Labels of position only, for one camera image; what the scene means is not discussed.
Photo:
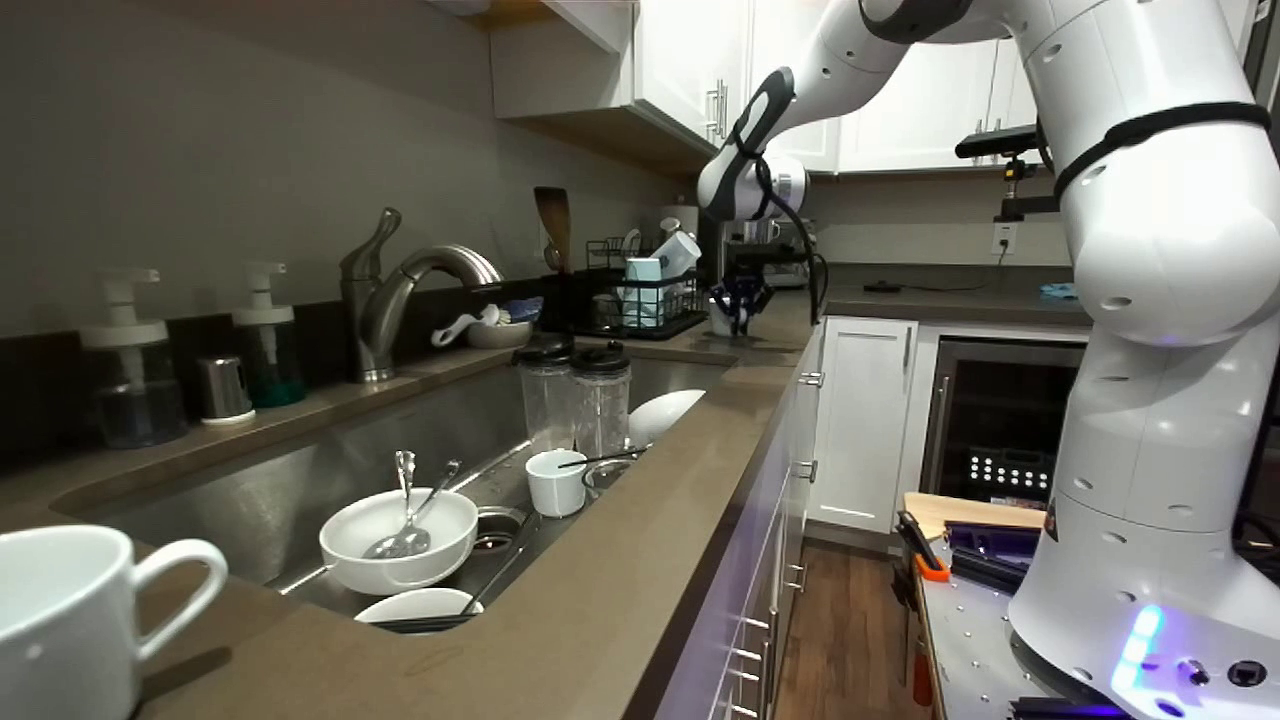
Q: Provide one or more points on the white bowl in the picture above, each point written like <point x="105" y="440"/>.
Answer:
<point x="400" y="573"/>

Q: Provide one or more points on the black chopstick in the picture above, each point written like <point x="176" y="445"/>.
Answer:
<point x="613" y="454"/>

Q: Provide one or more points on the clear jar with black lid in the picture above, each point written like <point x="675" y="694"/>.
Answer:
<point x="547" y="401"/>
<point x="603" y="404"/>

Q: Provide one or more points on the white upper cabinets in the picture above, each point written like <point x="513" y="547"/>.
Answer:
<point x="665" y="60"/>

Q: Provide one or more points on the steel spoon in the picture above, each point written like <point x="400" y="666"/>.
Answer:
<point x="400" y="541"/>
<point x="406" y="483"/>

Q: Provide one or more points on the white item in rack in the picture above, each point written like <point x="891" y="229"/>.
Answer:
<point x="678" y="253"/>

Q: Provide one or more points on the small grey bowl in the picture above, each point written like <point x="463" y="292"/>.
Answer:
<point x="505" y="339"/>

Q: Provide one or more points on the wooden board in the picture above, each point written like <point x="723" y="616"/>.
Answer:
<point x="974" y="508"/>

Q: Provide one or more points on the small white cup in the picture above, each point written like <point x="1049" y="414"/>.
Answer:
<point x="555" y="493"/>

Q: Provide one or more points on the black dish rack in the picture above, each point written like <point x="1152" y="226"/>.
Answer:
<point x="603" y="302"/>

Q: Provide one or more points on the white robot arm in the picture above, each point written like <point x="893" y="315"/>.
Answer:
<point x="1163" y="267"/>

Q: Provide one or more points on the orange black clamp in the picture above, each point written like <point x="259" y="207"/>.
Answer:
<point x="925" y="553"/>

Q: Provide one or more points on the white plate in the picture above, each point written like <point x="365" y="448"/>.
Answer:
<point x="665" y="417"/>

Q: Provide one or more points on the white lower cabinet door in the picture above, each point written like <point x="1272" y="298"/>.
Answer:
<point x="861" y="425"/>

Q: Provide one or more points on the grey lower cabinet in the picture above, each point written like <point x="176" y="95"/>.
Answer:
<point x="744" y="585"/>

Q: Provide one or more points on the stainless steel sink basin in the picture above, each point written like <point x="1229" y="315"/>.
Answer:
<point x="442" y="414"/>

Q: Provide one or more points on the black beverage cooler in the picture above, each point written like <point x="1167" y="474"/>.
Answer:
<point x="995" y="414"/>

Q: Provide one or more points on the green soap dispenser bottle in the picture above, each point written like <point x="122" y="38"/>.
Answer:
<point x="265" y="353"/>

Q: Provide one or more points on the black aluminium rail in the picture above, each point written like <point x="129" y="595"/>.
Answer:
<point x="995" y="553"/>

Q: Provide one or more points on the black camera on stand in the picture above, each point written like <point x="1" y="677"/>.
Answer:
<point x="995" y="140"/>

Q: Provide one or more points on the clear soap dispenser bottle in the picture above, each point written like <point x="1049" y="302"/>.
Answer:
<point x="135" y="385"/>

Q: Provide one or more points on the curved steel faucet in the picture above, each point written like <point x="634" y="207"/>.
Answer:
<point x="381" y="307"/>

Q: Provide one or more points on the small metal canister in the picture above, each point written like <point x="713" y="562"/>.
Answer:
<point x="225" y="391"/>

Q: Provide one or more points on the white wall outlet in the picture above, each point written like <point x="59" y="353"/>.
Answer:
<point x="1004" y="238"/>

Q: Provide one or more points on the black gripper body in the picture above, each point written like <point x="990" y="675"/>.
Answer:
<point x="760" y="253"/>

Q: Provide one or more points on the perforated robot table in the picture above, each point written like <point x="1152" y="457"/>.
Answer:
<point x="965" y="654"/>

